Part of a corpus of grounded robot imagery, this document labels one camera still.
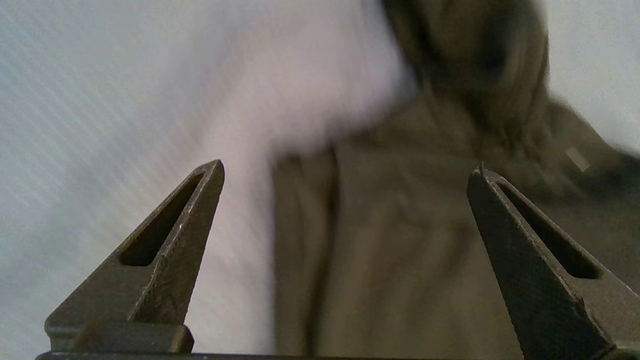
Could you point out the black zip hoodie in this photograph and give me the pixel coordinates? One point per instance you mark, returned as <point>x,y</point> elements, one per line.
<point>400,225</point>

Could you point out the blue bed sheet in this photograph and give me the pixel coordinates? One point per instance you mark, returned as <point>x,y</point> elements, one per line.
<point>125,100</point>

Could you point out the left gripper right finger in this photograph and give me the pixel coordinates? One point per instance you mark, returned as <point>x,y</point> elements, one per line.
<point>530,270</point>

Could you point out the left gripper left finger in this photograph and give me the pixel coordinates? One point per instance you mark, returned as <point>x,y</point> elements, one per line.
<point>165,270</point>

